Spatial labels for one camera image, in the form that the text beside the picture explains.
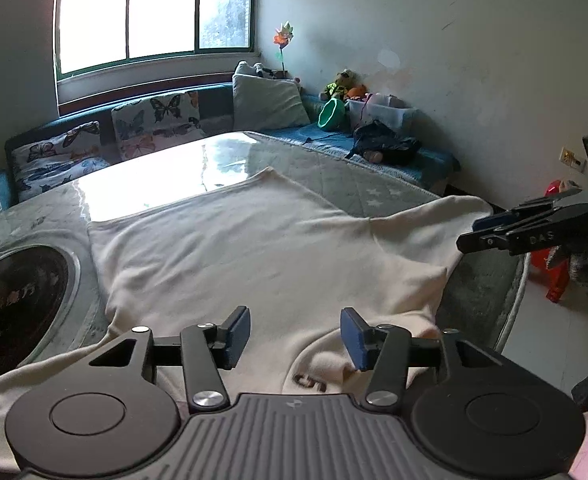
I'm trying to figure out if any wall socket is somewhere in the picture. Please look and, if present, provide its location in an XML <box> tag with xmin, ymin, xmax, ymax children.
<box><xmin>560</xmin><ymin>146</ymin><xmax>587</xmax><ymax>168</ymax></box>

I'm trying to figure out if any window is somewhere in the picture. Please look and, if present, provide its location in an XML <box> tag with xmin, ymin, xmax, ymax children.
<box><xmin>55</xmin><ymin>0</ymin><xmax>255</xmax><ymax>81</ymax></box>

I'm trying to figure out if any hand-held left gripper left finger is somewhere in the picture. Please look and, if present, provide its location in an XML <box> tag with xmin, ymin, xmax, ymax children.
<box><xmin>88</xmin><ymin>306</ymin><xmax>251</xmax><ymax>413</ymax></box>

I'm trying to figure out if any dark blue sofa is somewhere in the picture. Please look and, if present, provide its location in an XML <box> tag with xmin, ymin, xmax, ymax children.
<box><xmin>0</xmin><ymin>82</ymin><xmax>462</xmax><ymax>211</ymax></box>

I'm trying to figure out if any dark clothing pile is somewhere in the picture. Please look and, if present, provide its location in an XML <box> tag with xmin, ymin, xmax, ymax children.
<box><xmin>346</xmin><ymin>120</ymin><xmax>423</xmax><ymax>166</ymax></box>

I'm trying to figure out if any colourful pinwheel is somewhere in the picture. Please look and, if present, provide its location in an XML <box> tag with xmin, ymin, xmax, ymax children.
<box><xmin>273</xmin><ymin>20</ymin><xmax>295</xmax><ymax>78</ymax></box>

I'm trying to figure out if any green plastic bowl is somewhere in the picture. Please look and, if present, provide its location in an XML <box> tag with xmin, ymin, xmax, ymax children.
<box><xmin>318</xmin><ymin>97</ymin><xmax>349</xmax><ymax>132</ymax></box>

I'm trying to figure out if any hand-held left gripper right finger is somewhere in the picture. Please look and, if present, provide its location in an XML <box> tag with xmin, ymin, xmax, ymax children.
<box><xmin>340</xmin><ymin>307</ymin><xmax>507</xmax><ymax>408</ymax></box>

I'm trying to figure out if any plush toy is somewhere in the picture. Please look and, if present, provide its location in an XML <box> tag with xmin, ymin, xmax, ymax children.
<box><xmin>320</xmin><ymin>69</ymin><xmax>369</xmax><ymax>103</ymax></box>

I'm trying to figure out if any red plastic stool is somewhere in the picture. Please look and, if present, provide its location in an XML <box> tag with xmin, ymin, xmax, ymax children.
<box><xmin>529</xmin><ymin>180</ymin><xmax>577</xmax><ymax>306</ymax></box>

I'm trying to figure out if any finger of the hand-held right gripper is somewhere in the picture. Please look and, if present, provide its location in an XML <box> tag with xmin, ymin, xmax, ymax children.
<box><xmin>456</xmin><ymin>202</ymin><xmax>588</xmax><ymax>256</ymax></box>
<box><xmin>473</xmin><ymin>189</ymin><xmax>585</xmax><ymax>232</ymax></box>

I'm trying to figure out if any grey pillow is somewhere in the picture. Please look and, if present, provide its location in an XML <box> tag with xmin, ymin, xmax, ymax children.
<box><xmin>231</xmin><ymin>74</ymin><xmax>312</xmax><ymax>131</ymax></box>

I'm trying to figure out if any butterfly cushion with blue print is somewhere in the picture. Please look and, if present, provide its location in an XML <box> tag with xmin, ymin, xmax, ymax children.
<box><xmin>11</xmin><ymin>120</ymin><xmax>110</xmax><ymax>202</ymax></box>

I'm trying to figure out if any cream sweater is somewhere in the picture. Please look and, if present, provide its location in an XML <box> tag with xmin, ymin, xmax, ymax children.
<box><xmin>0</xmin><ymin>167</ymin><xmax>495</xmax><ymax>466</ymax></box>

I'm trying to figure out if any black round induction cooktop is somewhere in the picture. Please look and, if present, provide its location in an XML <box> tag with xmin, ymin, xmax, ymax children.
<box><xmin>0</xmin><ymin>245</ymin><xmax>69</xmax><ymax>386</ymax></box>

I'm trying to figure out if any clear plastic storage box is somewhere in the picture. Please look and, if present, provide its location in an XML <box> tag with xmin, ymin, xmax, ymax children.
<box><xmin>346</xmin><ymin>92</ymin><xmax>419</xmax><ymax>133</ymax></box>

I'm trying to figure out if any white pillow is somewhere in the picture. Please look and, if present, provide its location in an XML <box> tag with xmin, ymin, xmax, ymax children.
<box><xmin>236</xmin><ymin>60</ymin><xmax>279</xmax><ymax>80</ymax></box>

